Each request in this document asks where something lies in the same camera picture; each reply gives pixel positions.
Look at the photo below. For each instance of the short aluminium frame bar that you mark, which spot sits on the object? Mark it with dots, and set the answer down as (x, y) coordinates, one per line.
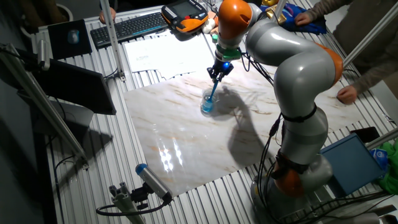
(382, 139)

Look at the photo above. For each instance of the grey monitor base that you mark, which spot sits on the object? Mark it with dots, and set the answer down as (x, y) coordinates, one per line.
(71, 119)

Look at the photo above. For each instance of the brown sleeved forearm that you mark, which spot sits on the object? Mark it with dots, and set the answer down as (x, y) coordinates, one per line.
(325, 9)
(376, 71)

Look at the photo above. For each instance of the green cloth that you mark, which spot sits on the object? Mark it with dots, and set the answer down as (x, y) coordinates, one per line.
(391, 180)

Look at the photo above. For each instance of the wooden toy block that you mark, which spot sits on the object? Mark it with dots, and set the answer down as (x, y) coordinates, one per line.
(214, 31)

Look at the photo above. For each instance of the blue box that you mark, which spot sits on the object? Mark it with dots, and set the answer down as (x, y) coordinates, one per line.
(351, 165)

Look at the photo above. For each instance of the grey camera with blue cap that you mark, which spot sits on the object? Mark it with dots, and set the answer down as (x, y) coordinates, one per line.
(154, 182)

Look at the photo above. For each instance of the black flat monitor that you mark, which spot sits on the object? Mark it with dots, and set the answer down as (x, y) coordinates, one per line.
(74, 87)

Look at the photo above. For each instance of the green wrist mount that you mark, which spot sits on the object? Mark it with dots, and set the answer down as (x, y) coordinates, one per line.
(230, 53)

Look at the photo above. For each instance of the black camera clamp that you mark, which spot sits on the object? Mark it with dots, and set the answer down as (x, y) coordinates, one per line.
(140, 196)

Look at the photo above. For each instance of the gold round object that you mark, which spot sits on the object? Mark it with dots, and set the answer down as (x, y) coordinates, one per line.
(270, 2)

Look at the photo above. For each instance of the black orange teach pendant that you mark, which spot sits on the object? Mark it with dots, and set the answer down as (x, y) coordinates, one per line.
(183, 14)

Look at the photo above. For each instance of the black mouse pad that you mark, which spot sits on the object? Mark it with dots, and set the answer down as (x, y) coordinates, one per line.
(62, 46)

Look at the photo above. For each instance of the blue bag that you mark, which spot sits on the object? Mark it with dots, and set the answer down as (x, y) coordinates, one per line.
(308, 28)

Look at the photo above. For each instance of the marble pattern mat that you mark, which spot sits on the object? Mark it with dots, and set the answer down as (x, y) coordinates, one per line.
(174, 130)

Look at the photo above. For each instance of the black smartphone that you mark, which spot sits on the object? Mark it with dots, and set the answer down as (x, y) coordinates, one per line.
(367, 134)

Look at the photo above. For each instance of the aluminium camera mount profile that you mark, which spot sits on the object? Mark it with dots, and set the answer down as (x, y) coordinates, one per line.
(124, 202)

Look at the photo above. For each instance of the white paper sheet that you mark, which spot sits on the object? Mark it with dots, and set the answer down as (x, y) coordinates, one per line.
(186, 71)
(168, 53)

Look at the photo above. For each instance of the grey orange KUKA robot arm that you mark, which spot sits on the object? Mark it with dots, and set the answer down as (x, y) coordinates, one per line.
(301, 74)

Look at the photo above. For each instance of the long slanted aluminium bar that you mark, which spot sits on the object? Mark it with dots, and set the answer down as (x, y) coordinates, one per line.
(43, 105)

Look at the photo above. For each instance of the small grey pole camera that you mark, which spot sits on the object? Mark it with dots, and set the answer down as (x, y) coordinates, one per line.
(43, 54)

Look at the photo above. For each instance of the thin aluminium frame bar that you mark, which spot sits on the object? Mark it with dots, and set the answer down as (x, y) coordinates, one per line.
(370, 35)

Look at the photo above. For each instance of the bare hand on blue bag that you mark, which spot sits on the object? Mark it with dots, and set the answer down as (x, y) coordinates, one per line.
(303, 18)

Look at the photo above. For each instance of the bare hand at keyboard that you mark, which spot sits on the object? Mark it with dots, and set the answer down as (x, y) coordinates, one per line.
(112, 14)

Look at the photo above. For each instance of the black computer keyboard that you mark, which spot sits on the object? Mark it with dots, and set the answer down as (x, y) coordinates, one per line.
(130, 28)

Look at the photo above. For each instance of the blue snack packet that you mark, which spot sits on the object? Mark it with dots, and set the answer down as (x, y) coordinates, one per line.
(378, 155)

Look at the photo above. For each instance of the person torso brown sweater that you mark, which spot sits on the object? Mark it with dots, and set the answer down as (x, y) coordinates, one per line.
(367, 25)

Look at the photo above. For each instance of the slim aluminium upright post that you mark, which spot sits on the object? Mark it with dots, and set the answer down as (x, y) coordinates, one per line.
(280, 6)

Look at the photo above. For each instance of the gold wrapped box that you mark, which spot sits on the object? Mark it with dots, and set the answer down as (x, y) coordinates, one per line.
(275, 14)

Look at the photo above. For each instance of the blue stirring rod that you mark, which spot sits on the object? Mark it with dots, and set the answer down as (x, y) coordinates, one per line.
(213, 91)

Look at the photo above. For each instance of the bare hand resting on table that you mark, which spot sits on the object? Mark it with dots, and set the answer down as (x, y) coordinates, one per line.
(346, 95)

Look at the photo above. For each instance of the white plush toy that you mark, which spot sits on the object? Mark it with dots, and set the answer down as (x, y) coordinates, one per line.
(208, 26)

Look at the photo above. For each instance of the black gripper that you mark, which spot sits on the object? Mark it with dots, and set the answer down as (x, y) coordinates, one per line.
(222, 67)

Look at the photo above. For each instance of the grey computer mouse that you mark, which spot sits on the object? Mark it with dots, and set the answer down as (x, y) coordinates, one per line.
(73, 36)

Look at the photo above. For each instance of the clear glass beaker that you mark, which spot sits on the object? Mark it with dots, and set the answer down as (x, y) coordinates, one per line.
(206, 107)

